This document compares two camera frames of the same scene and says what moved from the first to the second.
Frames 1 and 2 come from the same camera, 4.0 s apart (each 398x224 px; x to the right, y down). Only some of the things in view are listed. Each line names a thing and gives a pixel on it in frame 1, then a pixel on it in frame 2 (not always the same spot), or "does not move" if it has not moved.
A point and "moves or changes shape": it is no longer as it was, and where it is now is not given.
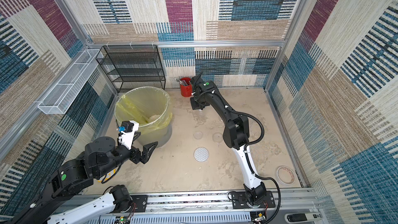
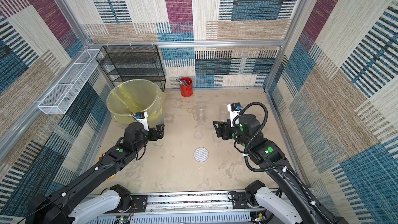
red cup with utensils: (186, 86) does not move
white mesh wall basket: (60, 98) does not move
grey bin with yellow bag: (151, 107) moves or changes shape
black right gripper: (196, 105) to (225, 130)
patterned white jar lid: (201, 154) does not move
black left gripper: (145, 155) to (160, 133)
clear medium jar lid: (217, 137) does not move
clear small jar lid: (198, 135) does not move
